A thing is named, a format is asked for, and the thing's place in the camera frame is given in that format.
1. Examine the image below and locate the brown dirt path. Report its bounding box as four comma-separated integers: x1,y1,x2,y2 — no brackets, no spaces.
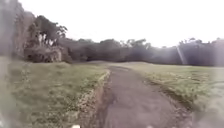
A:
94,65,194,128

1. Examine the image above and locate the wood of dark trees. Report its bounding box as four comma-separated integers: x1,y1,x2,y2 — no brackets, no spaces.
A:
0,0,224,68

